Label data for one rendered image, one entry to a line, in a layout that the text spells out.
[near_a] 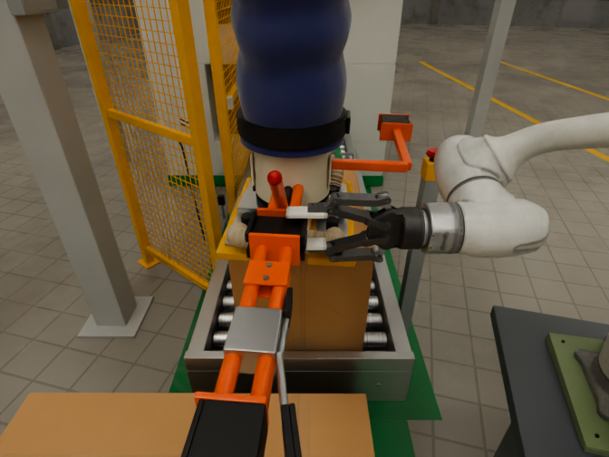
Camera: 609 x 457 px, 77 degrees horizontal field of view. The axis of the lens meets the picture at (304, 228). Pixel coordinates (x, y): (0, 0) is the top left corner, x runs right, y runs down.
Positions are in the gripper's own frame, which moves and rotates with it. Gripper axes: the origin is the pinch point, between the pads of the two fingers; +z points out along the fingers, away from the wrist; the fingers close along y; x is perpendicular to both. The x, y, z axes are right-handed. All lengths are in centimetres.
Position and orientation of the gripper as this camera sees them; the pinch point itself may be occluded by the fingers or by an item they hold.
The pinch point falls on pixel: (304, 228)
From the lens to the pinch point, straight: 67.4
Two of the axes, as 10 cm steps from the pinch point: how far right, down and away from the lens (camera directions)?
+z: -10.0, 0.0, 0.0
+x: 0.0, -5.4, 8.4
